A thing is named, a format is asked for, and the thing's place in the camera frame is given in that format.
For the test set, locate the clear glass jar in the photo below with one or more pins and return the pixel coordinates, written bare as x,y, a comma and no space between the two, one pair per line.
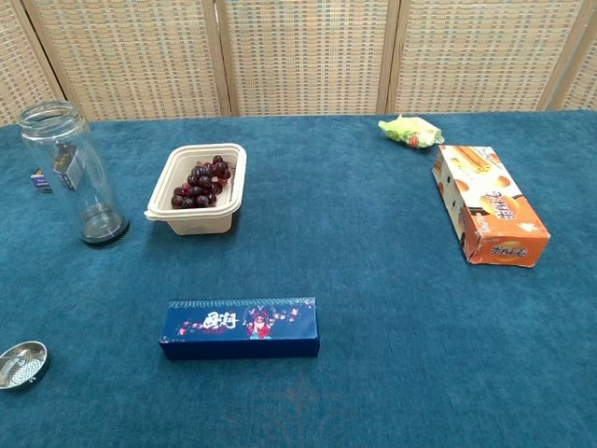
88,196

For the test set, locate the green snack packet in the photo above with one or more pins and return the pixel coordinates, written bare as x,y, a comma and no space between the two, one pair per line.
410,131

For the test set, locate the round metal strainer lid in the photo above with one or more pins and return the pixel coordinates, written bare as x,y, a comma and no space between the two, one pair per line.
21,366

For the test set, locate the beige plastic food container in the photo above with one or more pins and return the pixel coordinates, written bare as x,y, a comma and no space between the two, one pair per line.
196,221

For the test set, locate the blue tablecloth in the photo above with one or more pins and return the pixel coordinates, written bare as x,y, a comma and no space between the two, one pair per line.
350,261

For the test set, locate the orange snack box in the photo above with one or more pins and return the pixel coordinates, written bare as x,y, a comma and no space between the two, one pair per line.
499,205

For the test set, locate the woven folding screen panel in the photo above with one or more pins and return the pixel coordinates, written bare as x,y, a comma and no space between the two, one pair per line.
480,51
18,70
308,56
130,56
583,74

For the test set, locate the bunch of dark red grapes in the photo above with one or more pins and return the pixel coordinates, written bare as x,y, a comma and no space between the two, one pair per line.
200,184

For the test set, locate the dark blue printed long box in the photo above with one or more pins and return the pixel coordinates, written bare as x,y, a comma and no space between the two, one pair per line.
242,336

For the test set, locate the small blue white box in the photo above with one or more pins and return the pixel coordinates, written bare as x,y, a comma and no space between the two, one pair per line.
41,183

